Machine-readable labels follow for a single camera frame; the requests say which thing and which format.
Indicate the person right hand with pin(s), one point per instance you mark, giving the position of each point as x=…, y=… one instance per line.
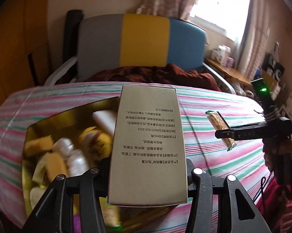
x=281, y=162

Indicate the white foam sponge block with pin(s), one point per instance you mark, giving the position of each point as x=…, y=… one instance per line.
x=106, y=120

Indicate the brown snack bar packet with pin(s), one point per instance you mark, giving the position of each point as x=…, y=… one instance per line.
x=218, y=123

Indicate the wooden wardrobe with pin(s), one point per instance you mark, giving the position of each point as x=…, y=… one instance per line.
x=24, y=47

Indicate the large white plastic bag ball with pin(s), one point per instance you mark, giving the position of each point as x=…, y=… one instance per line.
x=77, y=163

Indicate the white boxes on desk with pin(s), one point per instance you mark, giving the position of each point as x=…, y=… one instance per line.
x=222, y=56

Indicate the dark red blanket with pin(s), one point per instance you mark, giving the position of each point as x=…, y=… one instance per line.
x=170, y=74

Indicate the cream fluffy cloth pouch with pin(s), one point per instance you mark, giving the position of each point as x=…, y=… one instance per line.
x=35, y=194

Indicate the wooden desk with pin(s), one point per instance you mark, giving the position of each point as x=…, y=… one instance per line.
x=228, y=72

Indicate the yellow sponge block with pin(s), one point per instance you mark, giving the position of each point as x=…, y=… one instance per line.
x=55, y=165
x=38, y=146

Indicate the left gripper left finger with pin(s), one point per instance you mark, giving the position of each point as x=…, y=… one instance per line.
x=54, y=210

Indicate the Weidan biscuit packet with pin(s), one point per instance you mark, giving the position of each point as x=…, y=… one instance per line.
x=111, y=215

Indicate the white cardboard box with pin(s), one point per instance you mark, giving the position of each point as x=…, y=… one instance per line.
x=148, y=162

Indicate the grey yellow blue headboard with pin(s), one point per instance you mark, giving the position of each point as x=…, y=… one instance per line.
x=115, y=40

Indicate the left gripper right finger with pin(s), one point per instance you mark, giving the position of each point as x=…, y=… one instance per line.
x=236, y=210

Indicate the green white carton box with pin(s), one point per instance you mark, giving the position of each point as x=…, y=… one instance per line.
x=39, y=175

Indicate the striped bed sheet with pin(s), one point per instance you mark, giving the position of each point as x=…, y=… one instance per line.
x=26, y=107

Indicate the yellow tiger plush toy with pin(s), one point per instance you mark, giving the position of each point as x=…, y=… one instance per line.
x=97, y=143

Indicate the pink curtain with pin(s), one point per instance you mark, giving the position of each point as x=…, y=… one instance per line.
x=245, y=22

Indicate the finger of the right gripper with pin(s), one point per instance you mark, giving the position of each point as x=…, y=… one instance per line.
x=243, y=132

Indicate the red quilt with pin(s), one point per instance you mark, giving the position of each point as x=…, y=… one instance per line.
x=275, y=205

